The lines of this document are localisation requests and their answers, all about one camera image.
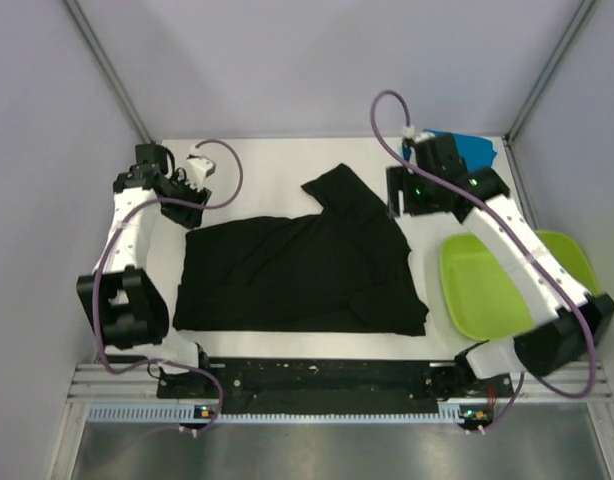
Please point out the dark blue folded shirt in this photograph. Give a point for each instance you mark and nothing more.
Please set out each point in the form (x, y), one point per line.
(407, 150)

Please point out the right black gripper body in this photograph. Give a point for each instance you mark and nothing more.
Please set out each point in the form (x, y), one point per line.
(420, 199)

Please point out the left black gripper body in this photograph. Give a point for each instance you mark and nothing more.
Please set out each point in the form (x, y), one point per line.
(181, 191)

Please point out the black t shirt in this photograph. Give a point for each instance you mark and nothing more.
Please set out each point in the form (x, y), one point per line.
(343, 270)

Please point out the light blue cable duct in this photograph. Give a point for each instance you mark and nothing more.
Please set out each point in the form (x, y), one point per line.
(199, 414)

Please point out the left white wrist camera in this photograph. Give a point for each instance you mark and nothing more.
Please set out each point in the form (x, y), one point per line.
(200, 164)

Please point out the left aluminium frame post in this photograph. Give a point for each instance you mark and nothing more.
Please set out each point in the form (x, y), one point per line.
(107, 70)

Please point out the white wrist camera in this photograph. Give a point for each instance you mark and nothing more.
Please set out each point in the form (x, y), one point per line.
(200, 164)
(412, 136)

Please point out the top blue folded shirt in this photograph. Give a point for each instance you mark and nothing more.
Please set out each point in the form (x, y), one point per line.
(476, 152)

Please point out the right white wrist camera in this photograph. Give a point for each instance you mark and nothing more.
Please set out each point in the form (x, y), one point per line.
(412, 136)

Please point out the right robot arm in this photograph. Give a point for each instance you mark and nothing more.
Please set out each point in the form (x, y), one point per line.
(567, 319)

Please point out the aluminium frame post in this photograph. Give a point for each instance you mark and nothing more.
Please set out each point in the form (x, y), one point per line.
(574, 27)
(107, 70)

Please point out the green plastic basin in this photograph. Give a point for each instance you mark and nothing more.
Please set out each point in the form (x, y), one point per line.
(482, 300)

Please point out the right aluminium frame post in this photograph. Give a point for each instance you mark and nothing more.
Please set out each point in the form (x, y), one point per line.
(574, 27)

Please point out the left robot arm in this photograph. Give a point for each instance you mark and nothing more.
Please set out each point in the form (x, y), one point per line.
(127, 312)

